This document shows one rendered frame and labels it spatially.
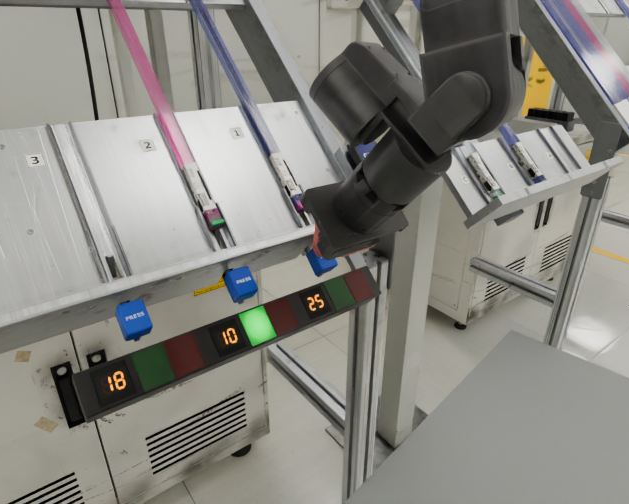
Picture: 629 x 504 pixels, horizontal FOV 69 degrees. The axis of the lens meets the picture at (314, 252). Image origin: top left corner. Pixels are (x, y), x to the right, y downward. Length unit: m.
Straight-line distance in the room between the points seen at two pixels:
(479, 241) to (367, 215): 1.07
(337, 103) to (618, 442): 0.39
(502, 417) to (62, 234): 0.45
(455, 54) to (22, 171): 0.40
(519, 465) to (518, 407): 0.07
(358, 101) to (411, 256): 0.58
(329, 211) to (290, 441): 0.89
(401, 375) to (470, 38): 0.84
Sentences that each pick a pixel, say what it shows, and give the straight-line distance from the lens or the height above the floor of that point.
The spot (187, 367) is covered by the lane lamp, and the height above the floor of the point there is 0.65.
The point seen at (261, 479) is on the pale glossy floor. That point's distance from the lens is 1.19.
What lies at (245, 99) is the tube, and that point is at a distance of 0.62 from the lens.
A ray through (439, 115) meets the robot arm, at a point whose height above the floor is 0.88.
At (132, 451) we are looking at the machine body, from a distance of 1.02.
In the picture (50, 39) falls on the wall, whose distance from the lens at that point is 2.39.
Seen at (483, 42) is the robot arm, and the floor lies 0.93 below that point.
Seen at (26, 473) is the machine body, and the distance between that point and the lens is 0.97.
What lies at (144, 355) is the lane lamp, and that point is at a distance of 0.46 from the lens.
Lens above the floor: 0.94
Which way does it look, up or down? 26 degrees down
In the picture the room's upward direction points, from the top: straight up
